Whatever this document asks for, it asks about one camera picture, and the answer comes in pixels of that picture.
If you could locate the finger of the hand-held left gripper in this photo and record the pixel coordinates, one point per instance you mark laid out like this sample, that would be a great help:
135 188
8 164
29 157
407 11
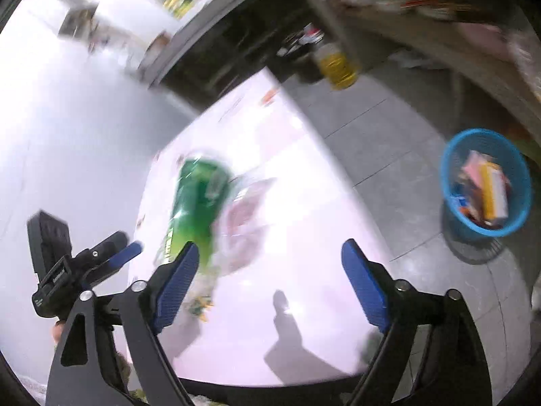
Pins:
105 246
129 251

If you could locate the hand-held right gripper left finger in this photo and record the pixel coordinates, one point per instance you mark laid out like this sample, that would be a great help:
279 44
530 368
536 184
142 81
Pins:
177 287

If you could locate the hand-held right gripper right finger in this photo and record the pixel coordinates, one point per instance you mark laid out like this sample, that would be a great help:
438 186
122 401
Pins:
363 283

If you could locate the green label plastic bottle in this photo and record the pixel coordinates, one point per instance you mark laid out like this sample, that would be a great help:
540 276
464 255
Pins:
194 207

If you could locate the clear plastic wrapper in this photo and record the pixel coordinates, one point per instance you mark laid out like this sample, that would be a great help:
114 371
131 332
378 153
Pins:
245 224

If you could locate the blue plastic basket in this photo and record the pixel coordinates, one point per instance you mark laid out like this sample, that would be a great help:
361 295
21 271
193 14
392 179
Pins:
460 224

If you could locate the yellow and white box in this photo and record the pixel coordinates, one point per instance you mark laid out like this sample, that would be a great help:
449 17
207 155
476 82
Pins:
492 194

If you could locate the pink box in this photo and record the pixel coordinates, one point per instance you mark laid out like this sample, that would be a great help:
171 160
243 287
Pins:
473 167

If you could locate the yellow plastic jug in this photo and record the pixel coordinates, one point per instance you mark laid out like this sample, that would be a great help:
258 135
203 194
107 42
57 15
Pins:
338 67

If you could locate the yellow and green package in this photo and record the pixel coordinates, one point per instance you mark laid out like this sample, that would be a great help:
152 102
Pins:
179 4

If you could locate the grey concrete counter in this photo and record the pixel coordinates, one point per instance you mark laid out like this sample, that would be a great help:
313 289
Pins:
414 29

